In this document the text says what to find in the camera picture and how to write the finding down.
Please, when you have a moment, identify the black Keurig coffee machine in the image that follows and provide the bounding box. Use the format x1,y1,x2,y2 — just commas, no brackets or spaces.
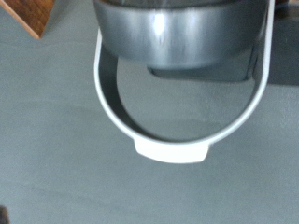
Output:
93,0,299,165

